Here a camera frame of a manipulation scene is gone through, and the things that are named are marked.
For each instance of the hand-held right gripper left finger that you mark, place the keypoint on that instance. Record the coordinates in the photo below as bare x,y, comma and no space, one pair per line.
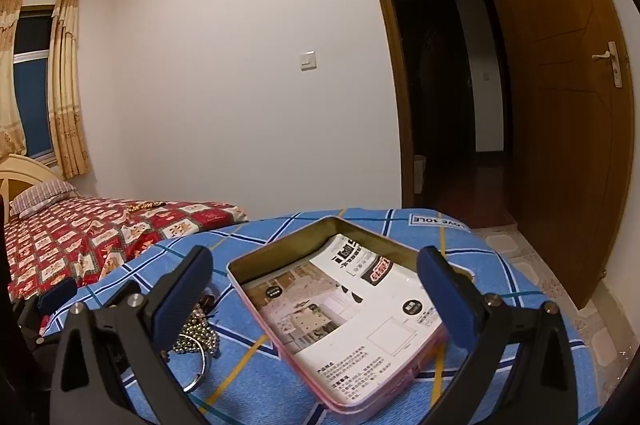
184,297

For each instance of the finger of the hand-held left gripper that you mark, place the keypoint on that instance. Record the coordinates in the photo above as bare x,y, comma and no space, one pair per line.
56,296

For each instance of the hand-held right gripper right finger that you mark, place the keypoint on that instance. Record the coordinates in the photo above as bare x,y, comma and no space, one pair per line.
447,300

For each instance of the pink tin box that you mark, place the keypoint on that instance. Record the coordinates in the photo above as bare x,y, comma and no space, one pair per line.
280,250

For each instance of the bed with red quilt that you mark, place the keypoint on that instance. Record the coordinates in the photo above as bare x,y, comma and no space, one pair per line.
100,245

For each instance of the blue plaid cloth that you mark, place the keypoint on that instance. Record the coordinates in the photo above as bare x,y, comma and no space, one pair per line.
250,340

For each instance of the printed paper leaflet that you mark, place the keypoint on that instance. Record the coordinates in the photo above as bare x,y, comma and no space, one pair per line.
350,320

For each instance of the striped pillow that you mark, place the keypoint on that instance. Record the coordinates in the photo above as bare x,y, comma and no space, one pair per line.
42,196

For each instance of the white bin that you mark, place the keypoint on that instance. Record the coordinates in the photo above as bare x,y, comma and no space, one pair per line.
420,175

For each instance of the cream wooden headboard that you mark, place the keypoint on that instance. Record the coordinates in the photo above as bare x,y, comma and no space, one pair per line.
20,167

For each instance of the window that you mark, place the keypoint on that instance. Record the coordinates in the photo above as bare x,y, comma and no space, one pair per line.
31,105

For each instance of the brown wooden door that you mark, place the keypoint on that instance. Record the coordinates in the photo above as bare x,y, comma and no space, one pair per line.
550,130

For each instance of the beige patterned curtain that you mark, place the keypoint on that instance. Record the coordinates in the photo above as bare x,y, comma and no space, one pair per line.
67,80
9,70

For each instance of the brown wooden door frame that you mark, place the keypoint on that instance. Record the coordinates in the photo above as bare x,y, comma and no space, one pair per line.
385,55

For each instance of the white wall switch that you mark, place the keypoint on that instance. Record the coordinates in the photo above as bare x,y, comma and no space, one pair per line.
308,60

